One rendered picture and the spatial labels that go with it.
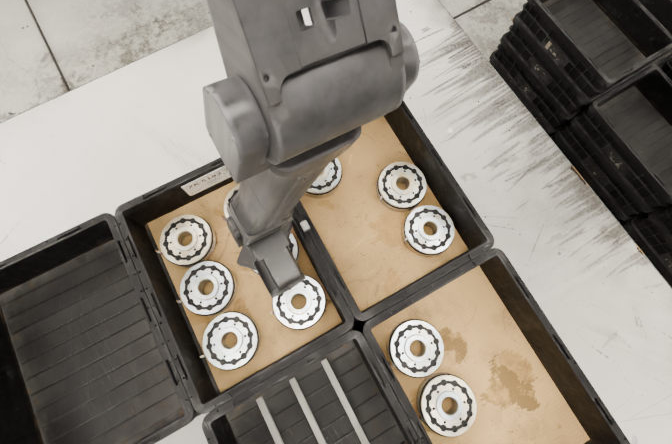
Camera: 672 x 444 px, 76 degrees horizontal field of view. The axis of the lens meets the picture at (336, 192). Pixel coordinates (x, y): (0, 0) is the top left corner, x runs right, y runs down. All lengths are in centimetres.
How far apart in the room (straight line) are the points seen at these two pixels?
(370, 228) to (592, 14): 124
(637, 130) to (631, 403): 97
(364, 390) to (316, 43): 76
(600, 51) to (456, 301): 113
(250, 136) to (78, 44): 221
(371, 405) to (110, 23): 203
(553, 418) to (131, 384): 79
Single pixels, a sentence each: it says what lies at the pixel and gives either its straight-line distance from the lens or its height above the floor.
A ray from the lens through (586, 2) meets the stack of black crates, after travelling 188.
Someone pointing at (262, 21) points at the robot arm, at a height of 156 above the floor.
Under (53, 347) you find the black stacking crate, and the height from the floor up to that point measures 83.
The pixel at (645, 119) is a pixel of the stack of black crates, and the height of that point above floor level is 38.
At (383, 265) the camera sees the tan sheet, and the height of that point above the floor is 83.
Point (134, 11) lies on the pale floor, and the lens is 240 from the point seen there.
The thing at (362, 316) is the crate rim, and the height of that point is 93.
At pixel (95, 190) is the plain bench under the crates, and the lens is 119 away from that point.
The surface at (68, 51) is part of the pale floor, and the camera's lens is 239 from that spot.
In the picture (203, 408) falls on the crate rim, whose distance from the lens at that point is 81.
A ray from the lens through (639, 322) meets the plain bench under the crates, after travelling 124.
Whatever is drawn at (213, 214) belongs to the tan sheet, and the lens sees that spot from 94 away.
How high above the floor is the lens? 171
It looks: 72 degrees down
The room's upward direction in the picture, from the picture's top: 6 degrees clockwise
